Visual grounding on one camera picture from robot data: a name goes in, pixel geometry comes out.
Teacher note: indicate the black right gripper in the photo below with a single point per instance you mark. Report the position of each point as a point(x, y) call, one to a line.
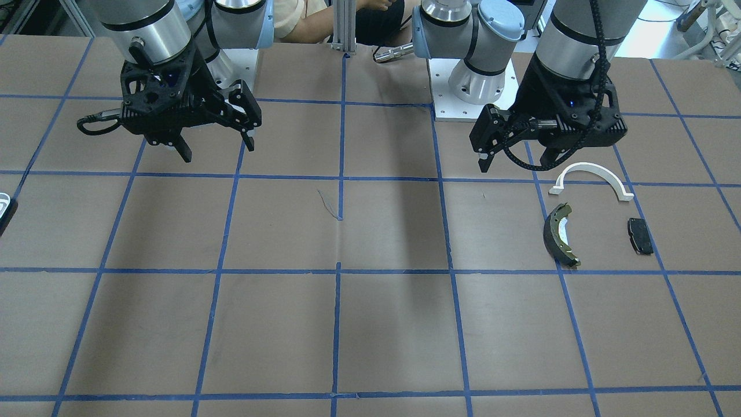
point(204, 88)

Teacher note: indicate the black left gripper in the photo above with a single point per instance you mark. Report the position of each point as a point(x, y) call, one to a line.
point(538, 95)

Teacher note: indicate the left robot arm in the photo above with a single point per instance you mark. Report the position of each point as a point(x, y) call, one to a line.
point(482, 37)

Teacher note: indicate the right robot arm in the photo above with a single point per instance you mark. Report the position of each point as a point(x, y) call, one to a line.
point(164, 30)

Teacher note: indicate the curved brake shoe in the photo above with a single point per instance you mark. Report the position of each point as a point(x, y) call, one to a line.
point(555, 236)

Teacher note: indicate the black brake pad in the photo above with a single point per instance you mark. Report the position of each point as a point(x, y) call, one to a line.
point(639, 235)

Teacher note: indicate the person in beige shirt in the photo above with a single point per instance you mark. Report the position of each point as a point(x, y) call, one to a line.
point(311, 22)

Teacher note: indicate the black white device at edge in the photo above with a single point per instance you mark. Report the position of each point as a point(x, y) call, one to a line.
point(9, 206)

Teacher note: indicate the white curved plastic bracket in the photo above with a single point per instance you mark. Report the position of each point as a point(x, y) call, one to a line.
point(605, 174)

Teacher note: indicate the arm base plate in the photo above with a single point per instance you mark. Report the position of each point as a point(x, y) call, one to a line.
point(448, 107)
point(231, 65)

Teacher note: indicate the silver cable connector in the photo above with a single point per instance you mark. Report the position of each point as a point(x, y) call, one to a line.
point(393, 53)

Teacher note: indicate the aluminium frame post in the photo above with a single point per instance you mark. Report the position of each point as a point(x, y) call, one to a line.
point(343, 37)

